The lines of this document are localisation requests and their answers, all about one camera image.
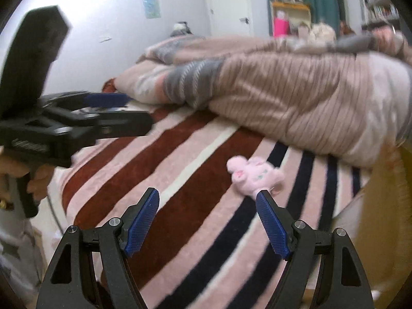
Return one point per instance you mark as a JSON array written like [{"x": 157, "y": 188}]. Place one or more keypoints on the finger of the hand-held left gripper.
[
  {"x": 106, "y": 99},
  {"x": 128, "y": 124}
]

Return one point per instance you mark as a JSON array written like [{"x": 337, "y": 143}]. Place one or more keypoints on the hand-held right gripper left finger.
[{"x": 143, "y": 222}]

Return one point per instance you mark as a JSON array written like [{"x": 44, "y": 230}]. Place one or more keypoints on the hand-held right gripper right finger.
[{"x": 273, "y": 228}]

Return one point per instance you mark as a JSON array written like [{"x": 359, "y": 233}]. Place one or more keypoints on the pink plush toy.
[{"x": 254, "y": 173}]

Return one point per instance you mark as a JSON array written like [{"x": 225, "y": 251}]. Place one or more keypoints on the cardboard box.
[{"x": 379, "y": 231}]

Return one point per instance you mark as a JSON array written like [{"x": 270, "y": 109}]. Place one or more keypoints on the person's left forearm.
[{"x": 19, "y": 251}]

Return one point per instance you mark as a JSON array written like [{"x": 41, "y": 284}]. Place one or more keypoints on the person's left hand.
[{"x": 40, "y": 180}]

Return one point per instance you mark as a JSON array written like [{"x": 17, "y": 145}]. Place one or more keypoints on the brown cloth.
[{"x": 110, "y": 86}]

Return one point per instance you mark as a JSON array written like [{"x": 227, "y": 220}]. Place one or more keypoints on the striped plush blanket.
[{"x": 193, "y": 173}]

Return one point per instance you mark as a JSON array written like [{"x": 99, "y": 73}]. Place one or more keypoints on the grey stroller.
[{"x": 181, "y": 29}]

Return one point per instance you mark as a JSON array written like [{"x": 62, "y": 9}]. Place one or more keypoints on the pink grey striped quilt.
[{"x": 289, "y": 96}]

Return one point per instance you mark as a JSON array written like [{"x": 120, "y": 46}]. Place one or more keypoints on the white door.
[{"x": 228, "y": 6}]

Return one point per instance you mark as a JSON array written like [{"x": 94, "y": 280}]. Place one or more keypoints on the pink gift bag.
[{"x": 281, "y": 27}]

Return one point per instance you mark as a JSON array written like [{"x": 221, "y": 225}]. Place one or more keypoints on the white gift bag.
[{"x": 304, "y": 31}]

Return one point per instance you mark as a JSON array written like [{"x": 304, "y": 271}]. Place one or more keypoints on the yellow shelf cabinet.
[{"x": 289, "y": 6}]

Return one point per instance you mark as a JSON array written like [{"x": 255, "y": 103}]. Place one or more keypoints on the cream folded blanket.
[{"x": 322, "y": 31}]

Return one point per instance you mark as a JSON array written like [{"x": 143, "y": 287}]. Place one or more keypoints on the brown stuffed toy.
[{"x": 346, "y": 28}]

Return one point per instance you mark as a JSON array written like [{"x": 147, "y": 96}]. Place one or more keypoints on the bookshelf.
[{"x": 378, "y": 3}]

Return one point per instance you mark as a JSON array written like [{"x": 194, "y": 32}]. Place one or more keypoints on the blue wall poster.
[{"x": 151, "y": 7}]

